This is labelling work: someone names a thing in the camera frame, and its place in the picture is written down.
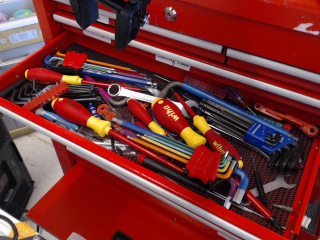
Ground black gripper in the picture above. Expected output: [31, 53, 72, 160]
[69, 0, 151, 50]

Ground red bit holder strip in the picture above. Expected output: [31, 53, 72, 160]
[22, 82, 69, 112]

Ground red bit holder back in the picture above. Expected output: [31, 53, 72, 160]
[183, 76, 226, 99]

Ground blue holder black hex keys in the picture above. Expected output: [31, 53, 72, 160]
[199, 99, 303, 169]

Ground loose silver screwdriver bit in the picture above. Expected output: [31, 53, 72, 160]
[272, 203, 294, 213]

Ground colourful hex key set back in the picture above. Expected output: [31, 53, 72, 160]
[44, 51, 157, 88]

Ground colourful hex key set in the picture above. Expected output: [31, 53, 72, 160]
[112, 117, 249, 204]
[44, 51, 157, 88]

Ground silver cabinet lock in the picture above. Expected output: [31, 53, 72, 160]
[163, 6, 177, 22]

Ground white drawer label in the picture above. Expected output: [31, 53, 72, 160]
[155, 54, 191, 71]

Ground silver combination wrench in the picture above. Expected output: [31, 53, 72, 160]
[107, 83, 158, 103]

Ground black hex key set left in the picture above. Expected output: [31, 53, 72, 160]
[8, 83, 102, 106]

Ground red yellow screwdriver top left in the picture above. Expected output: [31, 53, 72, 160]
[24, 67, 141, 92]

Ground orange black small tool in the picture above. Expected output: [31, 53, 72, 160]
[97, 104, 124, 121]

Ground small red yellow screwdriver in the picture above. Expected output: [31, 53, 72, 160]
[126, 98, 166, 136]

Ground red yellow screwdriver front left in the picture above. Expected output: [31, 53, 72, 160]
[51, 97, 184, 174]

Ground large red yellow Wiha screwdriver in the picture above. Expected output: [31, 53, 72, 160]
[151, 98, 207, 148]

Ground red tool cabinet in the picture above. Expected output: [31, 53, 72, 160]
[32, 0, 320, 240]

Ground red yellow Wiha screwdriver right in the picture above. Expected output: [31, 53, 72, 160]
[174, 92, 244, 168]

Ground colourful hex key set front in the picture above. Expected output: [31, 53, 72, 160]
[112, 117, 249, 204]

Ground lower red drawer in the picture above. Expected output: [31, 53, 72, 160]
[27, 164, 217, 240]

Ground black box on floor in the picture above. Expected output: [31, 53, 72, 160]
[0, 114, 35, 219]

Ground open red tool drawer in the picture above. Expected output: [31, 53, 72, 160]
[0, 29, 320, 240]

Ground black precision screwdriver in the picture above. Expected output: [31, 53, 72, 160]
[251, 155, 268, 206]

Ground orange red flat wrench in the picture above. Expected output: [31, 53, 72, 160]
[254, 103, 319, 137]

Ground thin flat silver wrench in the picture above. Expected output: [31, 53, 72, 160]
[262, 173, 296, 193]

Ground slim red black screwdriver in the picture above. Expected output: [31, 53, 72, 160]
[244, 189, 285, 229]

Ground blue white screwdriver handle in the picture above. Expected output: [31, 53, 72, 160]
[35, 107, 79, 132]

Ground blue grey handled tool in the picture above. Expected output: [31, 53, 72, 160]
[158, 81, 296, 139]

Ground purple handled tool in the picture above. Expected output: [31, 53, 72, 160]
[225, 85, 256, 115]

